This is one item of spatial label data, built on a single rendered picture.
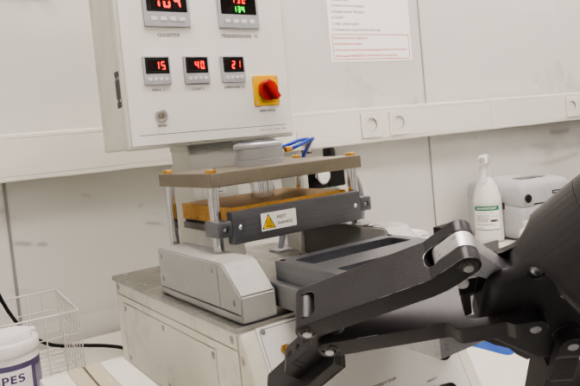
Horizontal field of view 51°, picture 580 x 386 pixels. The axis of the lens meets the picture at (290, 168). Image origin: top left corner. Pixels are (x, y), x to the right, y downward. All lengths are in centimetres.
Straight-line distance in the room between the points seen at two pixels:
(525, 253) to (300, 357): 13
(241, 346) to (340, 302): 46
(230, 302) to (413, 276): 50
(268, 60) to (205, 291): 49
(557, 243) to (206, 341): 61
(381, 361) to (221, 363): 21
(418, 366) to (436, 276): 59
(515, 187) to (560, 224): 152
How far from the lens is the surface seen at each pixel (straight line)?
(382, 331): 32
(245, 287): 75
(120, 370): 95
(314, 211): 90
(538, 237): 30
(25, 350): 100
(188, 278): 87
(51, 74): 143
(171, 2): 107
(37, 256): 142
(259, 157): 93
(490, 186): 181
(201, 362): 87
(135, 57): 103
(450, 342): 58
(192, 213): 96
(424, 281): 29
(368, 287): 30
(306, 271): 72
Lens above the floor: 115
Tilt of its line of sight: 3 degrees down
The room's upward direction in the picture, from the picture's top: 5 degrees counter-clockwise
